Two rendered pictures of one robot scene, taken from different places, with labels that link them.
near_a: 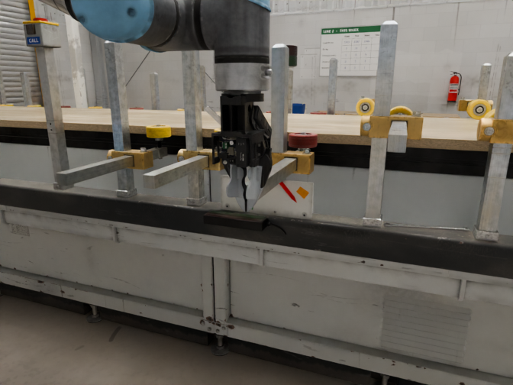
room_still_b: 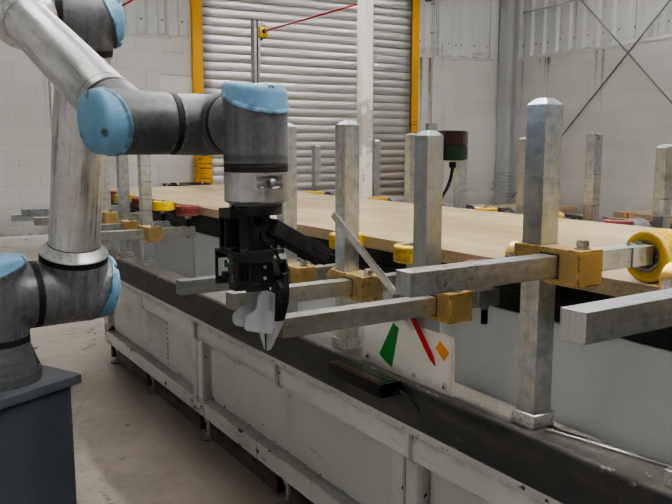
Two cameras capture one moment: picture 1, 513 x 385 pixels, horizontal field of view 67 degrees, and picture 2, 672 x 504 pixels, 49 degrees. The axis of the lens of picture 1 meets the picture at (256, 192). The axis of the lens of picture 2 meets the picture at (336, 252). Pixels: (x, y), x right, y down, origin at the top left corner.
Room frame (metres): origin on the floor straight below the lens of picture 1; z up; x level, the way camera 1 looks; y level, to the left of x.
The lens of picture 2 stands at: (-0.09, -0.69, 1.11)
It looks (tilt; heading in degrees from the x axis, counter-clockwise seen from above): 8 degrees down; 37
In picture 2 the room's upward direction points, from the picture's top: straight up
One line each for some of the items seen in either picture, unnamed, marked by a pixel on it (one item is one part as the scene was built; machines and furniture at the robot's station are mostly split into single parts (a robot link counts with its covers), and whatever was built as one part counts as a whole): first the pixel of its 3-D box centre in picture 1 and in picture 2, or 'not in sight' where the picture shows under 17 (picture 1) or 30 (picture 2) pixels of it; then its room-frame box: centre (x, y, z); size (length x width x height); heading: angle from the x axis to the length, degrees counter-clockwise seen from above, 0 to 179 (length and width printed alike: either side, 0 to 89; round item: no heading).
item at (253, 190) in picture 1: (250, 190); (261, 322); (0.66, 0.01, 0.86); 0.06 x 0.03 x 0.09; 160
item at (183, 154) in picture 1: (201, 158); (353, 283); (1.08, 0.15, 0.84); 0.14 x 0.06 x 0.05; 70
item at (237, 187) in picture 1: (234, 189); (251, 318); (0.67, 0.04, 0.86); 0.06 x 0.03 x 0.09; 160
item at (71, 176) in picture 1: (121, 163); (271, 278); (1.10, 0.39, 0.82); 0.44 x 0.03 x 0.04; 160
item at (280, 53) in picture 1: (279, 142); (426, 270); (1.00, -0.06, 0.90); 0.04 x 0.04 x 0.48; 70
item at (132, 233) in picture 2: not in sight; (132, 234); (1.45, 1.33, 0.82); 0.44 x 0.03 x 0.04; 160
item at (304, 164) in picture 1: (287, 161); (436, 300); (1.00, -0.08, 0.85); 0.14 x 0.06 x 0.05; 70
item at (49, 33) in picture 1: (43, 36); not in sight; (1.27, 0.65, 1.18); 0.07 x 0.07 x 0.08; 70
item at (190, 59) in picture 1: (193, 129); (347, 241); (1.09, 0.18, 0.92); 0.04 x 0.04 x 0.48; 70
